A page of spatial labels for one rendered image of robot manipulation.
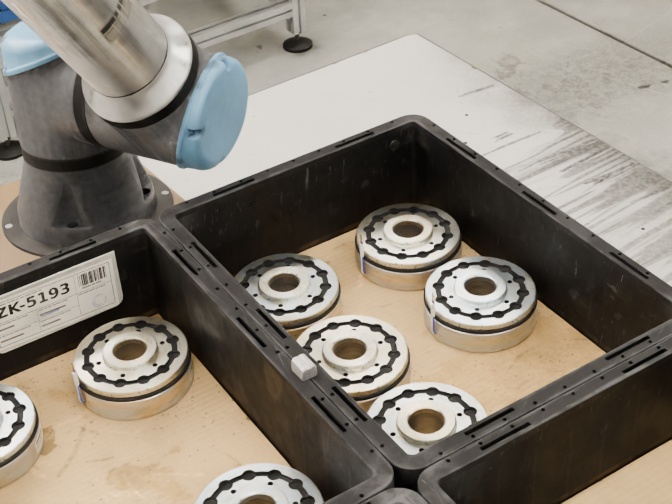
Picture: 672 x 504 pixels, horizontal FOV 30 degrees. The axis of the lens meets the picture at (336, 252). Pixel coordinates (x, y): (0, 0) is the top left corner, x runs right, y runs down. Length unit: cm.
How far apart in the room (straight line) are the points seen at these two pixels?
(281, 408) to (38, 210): 46
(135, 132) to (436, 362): 36
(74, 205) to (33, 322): 24
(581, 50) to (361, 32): 59
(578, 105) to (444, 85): 136
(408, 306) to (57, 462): 35
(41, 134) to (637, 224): 69
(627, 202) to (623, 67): 176
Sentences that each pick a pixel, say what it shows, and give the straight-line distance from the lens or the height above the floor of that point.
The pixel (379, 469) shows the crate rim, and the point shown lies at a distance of 90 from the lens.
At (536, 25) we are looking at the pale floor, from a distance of 349.
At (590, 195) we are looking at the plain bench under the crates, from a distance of 157.
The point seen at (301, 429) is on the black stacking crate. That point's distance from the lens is 99.
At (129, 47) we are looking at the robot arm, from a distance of 113.
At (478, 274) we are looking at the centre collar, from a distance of 116.
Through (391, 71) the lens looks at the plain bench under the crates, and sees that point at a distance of 183.
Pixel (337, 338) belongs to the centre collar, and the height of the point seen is 87.
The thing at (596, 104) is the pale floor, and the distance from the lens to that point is 314.
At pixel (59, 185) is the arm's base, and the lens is 135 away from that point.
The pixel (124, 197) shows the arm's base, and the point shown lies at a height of 84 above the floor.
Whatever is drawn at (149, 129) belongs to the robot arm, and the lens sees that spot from 120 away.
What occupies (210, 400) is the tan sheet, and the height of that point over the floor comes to 83.
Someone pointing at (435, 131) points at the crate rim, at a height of 93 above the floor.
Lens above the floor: 159
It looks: 37 degrees down
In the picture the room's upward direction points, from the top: 4 degrees counter-clockwise
